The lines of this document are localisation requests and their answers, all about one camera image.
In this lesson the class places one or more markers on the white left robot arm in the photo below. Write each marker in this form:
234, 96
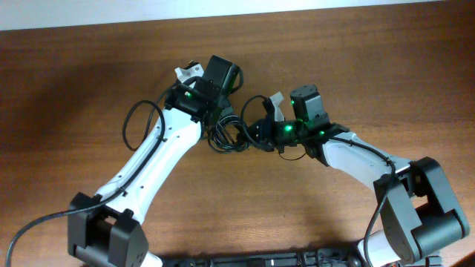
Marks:
108, 229

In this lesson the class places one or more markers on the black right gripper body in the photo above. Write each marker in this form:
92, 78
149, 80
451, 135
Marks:
278, 133

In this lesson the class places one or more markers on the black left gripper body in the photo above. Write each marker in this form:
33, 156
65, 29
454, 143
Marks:
225, 103

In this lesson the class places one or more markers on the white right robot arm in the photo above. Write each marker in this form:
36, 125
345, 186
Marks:
417, 212

